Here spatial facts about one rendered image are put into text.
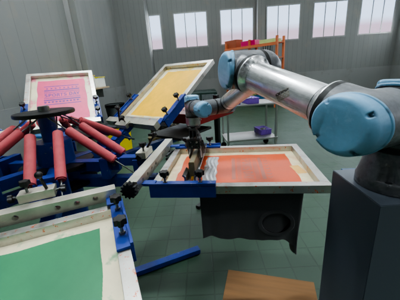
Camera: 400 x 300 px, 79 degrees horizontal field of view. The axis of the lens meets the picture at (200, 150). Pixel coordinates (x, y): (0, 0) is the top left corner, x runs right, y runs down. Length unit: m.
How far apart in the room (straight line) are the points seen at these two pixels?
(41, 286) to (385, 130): 0.87
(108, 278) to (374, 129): 0.71
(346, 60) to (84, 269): 12.62
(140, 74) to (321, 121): 10.36
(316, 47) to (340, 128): 11.85
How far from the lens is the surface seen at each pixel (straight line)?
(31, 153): 1.40
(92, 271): 0.83
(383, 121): 0.49
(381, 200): 0.62
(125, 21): 10.99
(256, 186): 1.08
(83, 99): 2.55
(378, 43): 13.60
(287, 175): 1.28
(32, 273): 0.92
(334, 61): 12.66
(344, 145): 0.50
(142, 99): 2.28
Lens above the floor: 1.48
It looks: 18 degrees down
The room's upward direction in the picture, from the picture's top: 4 degrees counter-clockwise
